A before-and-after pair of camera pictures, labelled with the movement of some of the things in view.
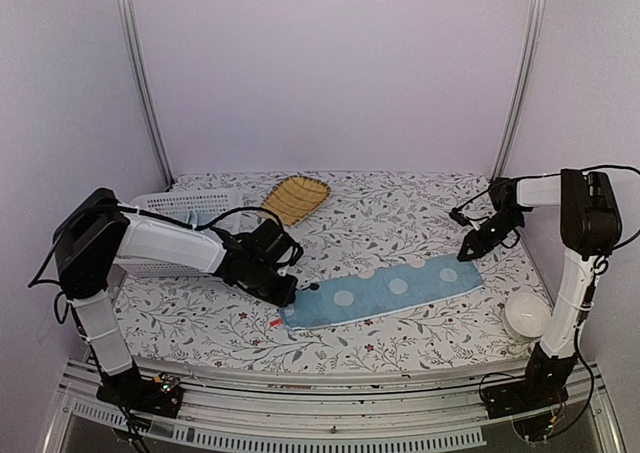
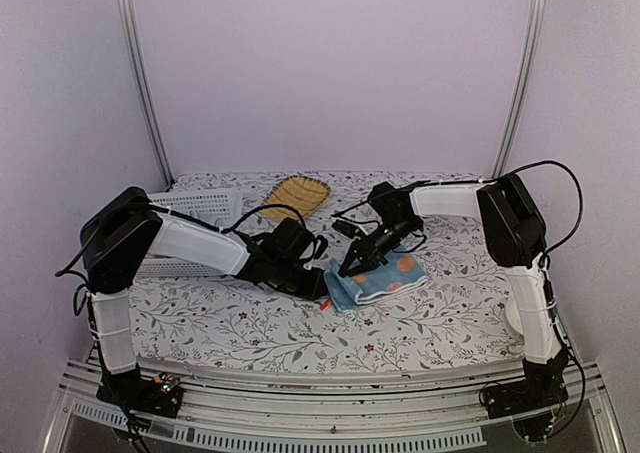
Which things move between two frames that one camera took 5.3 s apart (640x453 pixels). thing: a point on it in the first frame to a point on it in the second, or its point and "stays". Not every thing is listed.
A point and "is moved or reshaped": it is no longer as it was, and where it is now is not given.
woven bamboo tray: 293,198 stays
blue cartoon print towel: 382,291 is moved or reshaped
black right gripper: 479,245 to 367,252
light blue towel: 198,219 stays
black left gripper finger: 288,291 to 313,284
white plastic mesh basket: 194,208 stays
